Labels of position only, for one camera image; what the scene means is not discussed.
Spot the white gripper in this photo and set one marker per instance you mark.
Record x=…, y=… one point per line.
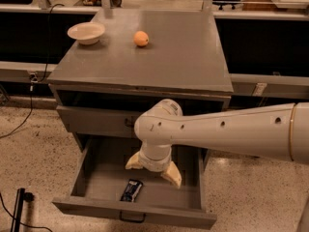
x=155, y=164

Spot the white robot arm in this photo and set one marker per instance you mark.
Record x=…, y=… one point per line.
x=278, y=132

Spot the open grey lower drawer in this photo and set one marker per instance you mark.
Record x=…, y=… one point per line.
x=102, y=178

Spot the grey drawer cabinet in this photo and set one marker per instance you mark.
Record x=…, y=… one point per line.
x=183, y=61

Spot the orange fruit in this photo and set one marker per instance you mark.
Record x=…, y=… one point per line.
x=141, y=38

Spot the black stand bottom left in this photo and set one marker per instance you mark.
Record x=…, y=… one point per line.
x=22, y=196

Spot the white ceramic bowl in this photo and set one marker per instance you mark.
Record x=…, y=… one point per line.
x=87, y=32

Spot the wooden box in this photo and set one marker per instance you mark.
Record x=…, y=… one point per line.
x=258, y=5

